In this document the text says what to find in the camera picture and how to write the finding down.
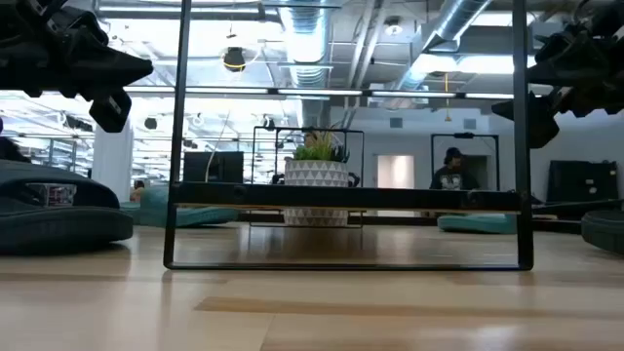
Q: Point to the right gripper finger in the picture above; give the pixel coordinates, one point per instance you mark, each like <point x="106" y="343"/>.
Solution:
<point x="543" y="122"/>
<point x="565" y="70"/>

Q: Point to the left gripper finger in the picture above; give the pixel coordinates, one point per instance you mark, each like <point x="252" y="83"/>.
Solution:
<point x="97" y="80"/>
<point x="97" y="44"/>

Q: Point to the green slide sandal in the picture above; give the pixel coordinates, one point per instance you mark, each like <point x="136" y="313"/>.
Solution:
<point x="478" y="224"/>
<point x="195" y="217"/>

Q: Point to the black slide sandal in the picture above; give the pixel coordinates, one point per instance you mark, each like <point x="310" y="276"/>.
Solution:
<point x="607" y="231"/>
<point x="58" y="229"/>

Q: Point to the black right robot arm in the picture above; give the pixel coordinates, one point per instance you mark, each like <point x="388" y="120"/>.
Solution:
<point x="612" y="49"/>

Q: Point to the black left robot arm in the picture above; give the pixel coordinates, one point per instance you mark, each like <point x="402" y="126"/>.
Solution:
<point x="12" y="44"/>

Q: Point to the black equipment case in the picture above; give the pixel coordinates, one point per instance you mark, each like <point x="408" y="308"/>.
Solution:
<point x="580" y="180"/>

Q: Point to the white pillar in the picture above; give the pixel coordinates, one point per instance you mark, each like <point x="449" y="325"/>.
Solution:
<point x="112" y="161"/>

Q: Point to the person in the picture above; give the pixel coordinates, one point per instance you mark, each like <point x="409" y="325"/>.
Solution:
<point x="453" y="180"/>
<point x="138" y="191"/>

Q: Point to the black round ceiling lamp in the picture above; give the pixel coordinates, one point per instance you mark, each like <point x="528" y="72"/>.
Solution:
<point x="234" y="58"/>

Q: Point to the black cabinet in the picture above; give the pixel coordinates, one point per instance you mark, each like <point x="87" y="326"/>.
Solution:
<point x="214" y="168"/>

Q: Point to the long ceiling light strip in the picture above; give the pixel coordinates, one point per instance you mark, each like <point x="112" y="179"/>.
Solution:
<point x="317" y="92"/>

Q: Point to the potted succulent patterned white pot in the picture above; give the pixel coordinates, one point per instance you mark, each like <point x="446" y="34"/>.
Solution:
<point x="317" y="173"/>

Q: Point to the black metal frame stand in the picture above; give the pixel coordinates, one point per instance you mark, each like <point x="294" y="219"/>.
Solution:
<point x="463" y="135"/>

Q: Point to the black aluminium table frame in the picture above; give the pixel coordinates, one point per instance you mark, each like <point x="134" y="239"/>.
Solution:
<point x="556" y="226"/>

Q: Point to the silver slanted ceiling duct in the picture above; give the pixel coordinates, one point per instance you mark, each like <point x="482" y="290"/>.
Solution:
<point x="458" y="19"/>

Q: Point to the silver round ceiling duct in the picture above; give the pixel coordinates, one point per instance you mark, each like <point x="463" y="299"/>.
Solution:
<point x="307" y="39"/>

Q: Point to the wooden shelf black metal frame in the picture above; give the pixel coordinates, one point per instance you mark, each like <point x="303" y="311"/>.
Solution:
<point x="341" y="197"/>

